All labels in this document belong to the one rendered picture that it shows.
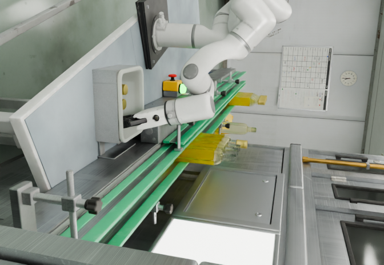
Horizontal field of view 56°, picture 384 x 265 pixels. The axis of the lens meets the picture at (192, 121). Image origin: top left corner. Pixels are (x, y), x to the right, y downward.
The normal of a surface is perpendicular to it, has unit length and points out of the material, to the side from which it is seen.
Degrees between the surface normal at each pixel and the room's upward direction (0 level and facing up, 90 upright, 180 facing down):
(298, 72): 90
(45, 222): 90
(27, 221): 0
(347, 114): 90
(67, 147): 0
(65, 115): 0
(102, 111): 90
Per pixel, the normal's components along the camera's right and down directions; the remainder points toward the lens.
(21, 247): 0.01, -0.97
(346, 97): -0.26, 0.23
